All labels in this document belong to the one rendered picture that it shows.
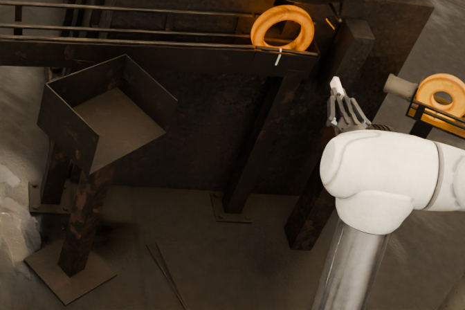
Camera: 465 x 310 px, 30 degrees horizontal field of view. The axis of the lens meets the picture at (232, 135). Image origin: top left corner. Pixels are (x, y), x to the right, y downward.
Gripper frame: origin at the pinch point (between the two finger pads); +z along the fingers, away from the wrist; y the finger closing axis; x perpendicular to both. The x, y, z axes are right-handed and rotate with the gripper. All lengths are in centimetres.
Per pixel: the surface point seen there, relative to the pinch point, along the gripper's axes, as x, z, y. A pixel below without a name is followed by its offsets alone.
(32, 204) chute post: -75, 10, -72
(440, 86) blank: 0.4, 5.8, 35.4
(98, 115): -14, -5, -64
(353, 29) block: 4.4, 21.4, 9.0
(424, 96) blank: -5.2, 6.8, 33.3
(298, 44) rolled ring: -2.7, 19.8, -6.0
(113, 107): -14, -2, -60
